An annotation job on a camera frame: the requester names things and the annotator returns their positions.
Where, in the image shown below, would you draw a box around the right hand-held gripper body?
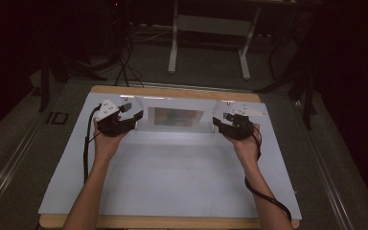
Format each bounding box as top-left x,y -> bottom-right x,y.
222,104 -> 267,141

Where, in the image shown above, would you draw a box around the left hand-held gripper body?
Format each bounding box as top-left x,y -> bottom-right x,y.
94,99 -> 136,138

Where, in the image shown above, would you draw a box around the clear plastic box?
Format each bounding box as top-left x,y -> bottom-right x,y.
134,95 -> 220,134

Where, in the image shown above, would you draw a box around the person's right hand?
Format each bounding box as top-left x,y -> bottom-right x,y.
224,124 -> 262,165

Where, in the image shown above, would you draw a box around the person's left hand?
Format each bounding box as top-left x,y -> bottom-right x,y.
92,122 -> 127,163

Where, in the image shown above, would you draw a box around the colourful picture panel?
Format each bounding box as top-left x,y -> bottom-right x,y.
147,106 -> 206,127

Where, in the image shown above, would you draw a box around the white table cover sheet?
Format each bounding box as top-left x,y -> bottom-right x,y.
37,91 -> 303,222

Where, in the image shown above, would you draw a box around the black metal stand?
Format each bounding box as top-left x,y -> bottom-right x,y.
37,0 -> 109,113

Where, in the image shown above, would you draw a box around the black tripod stand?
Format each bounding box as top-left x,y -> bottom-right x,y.
253,9 -> 320,131

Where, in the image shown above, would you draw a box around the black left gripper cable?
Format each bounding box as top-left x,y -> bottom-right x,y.
82,104 -> 103,185

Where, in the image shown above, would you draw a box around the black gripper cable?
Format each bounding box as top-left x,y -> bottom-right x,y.
82,104 -> 103,185
243,126 -> 293,223

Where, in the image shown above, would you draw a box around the black floor cables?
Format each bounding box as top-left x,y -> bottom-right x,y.
114,37 -> 146,88

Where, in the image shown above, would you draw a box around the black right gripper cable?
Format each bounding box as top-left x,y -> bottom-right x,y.
243,126 -> 293,223

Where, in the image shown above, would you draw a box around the metal floor rail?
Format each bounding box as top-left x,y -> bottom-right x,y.
291,99 -> 353,230
0,95 -> 51,221

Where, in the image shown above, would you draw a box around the white metal desk frame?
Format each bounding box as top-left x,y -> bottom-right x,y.
167,0 -> 264,81

